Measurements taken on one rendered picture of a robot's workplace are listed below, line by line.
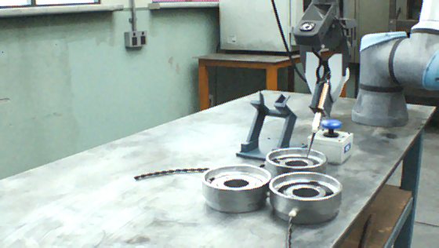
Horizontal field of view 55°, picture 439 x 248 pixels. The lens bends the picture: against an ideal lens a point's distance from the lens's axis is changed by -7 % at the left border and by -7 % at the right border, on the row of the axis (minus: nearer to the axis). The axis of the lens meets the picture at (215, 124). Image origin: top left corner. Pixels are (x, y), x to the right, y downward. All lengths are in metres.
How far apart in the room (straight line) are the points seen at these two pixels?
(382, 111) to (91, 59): 1.71
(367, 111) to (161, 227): 0.69
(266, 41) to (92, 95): 1.21
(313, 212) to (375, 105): 0.58
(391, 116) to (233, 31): 2.11
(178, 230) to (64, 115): 1.82
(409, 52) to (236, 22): 2.15
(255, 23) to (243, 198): 2.47
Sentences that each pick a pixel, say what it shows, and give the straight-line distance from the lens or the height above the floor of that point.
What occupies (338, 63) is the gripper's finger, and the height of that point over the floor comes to 0.99.
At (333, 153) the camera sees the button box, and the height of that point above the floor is 0.82.
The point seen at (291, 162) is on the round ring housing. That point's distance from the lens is 0.79.
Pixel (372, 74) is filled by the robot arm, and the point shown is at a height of 0.93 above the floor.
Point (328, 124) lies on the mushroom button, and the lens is 0.87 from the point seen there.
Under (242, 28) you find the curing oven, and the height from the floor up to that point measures 0.96.
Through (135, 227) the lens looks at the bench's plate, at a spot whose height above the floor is 0.80.
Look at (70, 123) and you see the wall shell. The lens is 2.42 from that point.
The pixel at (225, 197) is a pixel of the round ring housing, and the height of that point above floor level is 0.83.
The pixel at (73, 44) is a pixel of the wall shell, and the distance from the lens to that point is 2.40.
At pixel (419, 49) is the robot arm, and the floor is 1.00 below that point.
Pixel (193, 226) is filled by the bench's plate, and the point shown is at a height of 0.80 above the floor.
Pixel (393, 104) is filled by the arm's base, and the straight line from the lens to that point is 1.17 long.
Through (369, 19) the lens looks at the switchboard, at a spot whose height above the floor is 1.00.
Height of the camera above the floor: 1.09
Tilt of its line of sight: 14 degrees down
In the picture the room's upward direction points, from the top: 2 degrees counter-clockwise
